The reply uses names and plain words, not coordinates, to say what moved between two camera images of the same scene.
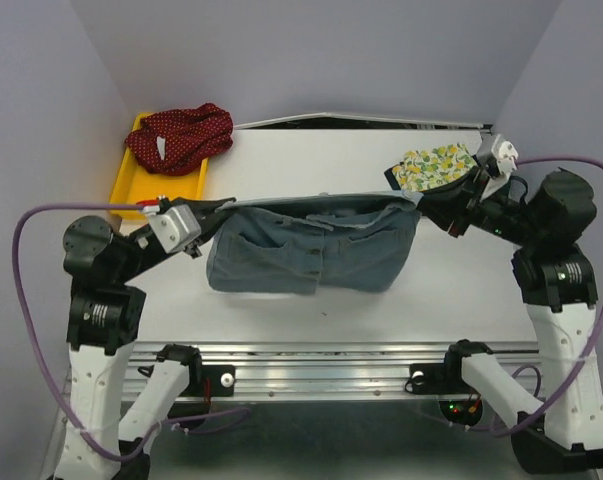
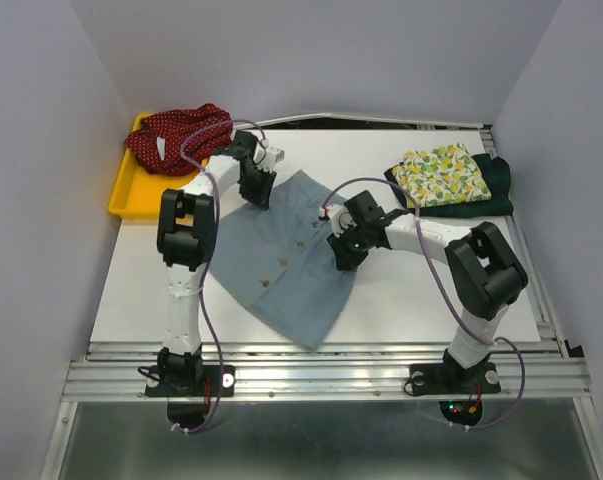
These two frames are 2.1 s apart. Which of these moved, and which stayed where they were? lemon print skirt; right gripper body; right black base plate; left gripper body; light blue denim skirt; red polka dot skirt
Moved: light blue denim skirt; left gripper body; right gripper body
Stayed: red polka dot skirt; right black base plate; lemon print skirt
